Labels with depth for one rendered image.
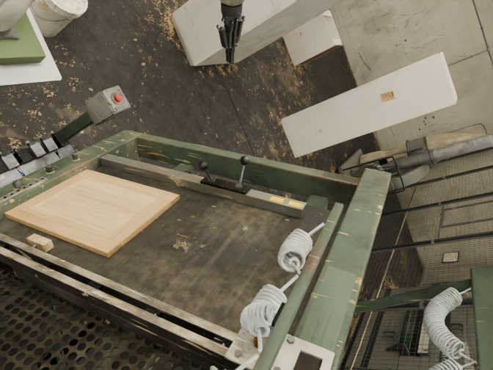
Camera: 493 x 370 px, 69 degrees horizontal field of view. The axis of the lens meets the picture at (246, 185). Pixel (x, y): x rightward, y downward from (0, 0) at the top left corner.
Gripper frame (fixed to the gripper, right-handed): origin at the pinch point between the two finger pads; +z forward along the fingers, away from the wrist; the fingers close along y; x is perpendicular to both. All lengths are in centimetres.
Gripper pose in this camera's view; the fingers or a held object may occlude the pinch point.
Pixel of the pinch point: (229, 53)
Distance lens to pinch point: 148.7
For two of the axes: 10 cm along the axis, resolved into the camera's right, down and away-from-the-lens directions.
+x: 7.3, 5.7, -3.8
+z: -0.6, 6.0, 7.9
